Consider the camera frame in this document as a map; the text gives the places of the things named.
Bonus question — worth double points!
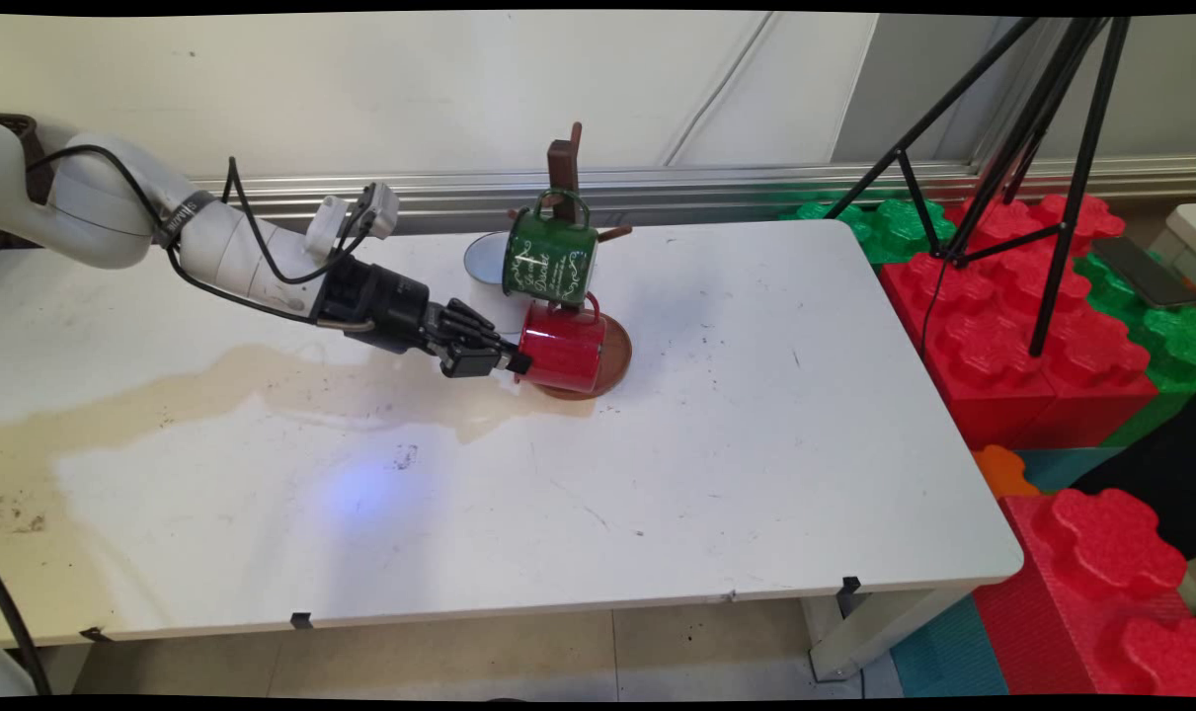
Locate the thin black tripod cable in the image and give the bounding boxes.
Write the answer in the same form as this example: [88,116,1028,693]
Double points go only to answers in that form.
[917,255,955,362]

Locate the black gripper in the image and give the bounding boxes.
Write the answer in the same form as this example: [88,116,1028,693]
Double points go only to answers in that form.
[313,259,535,380]

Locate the black tripod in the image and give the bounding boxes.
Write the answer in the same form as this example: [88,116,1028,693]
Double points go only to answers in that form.
[823,15,1133,358]

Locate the green foam block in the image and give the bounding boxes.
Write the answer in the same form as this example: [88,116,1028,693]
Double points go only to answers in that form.
[779,197,958,269]
[1072,251,1196,448]

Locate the teal foam block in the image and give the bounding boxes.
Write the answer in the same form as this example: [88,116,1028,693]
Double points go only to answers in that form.
[1014,446,1130,495]

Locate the orange foam block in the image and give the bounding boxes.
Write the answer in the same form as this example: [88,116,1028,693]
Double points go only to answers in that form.
[972,444,1041,500]

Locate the teal foam floor mat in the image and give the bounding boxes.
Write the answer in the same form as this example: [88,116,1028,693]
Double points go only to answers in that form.
[889,592,1010,697]

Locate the aluminium wall rail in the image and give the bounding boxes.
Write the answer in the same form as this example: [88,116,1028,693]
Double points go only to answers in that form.
[191,153,1196,238]

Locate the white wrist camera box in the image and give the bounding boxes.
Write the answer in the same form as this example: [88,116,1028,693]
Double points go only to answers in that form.
[304,182,401,260]

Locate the white wall cable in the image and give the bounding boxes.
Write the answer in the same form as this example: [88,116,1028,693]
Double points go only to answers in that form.
[661,12,788,168]

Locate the red enamel mug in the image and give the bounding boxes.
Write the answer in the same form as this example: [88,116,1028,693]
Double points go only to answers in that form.
[514,293,609,395]

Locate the green enamel mug white lettering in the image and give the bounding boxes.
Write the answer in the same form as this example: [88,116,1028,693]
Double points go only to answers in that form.
[502,189,599,307]

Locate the large red foam block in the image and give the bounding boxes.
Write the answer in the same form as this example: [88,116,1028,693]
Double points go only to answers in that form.
[879,192,1161,452]
[973,487,1196,697]

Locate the brown wooden mug tree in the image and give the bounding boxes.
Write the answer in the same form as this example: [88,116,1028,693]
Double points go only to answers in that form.
[507,122,634,402]

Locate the white table leg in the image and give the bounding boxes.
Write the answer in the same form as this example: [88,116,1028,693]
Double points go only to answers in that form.
[803,583,970,683]

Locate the black smartphone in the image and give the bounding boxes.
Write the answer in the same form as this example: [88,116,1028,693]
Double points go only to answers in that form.
[1090,236,1196,310]

